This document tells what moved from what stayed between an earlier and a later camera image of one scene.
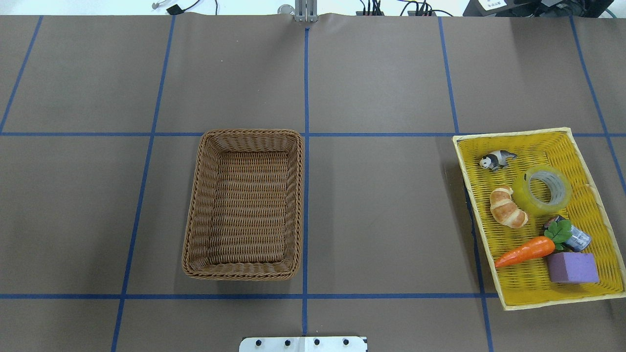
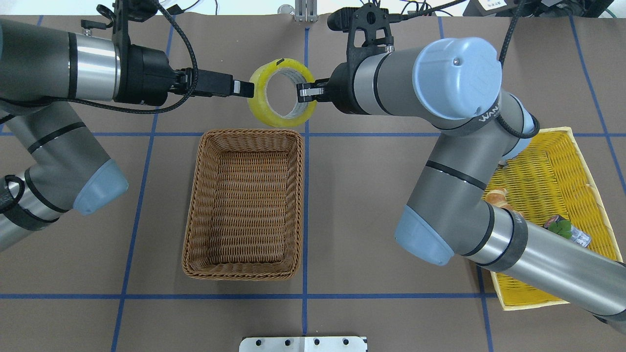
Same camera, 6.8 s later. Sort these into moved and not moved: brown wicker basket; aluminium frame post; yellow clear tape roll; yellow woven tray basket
Moved: yellow clear tape roll
Not moved: brown wicker basket; aluminium frame post; yellow woven tray basket
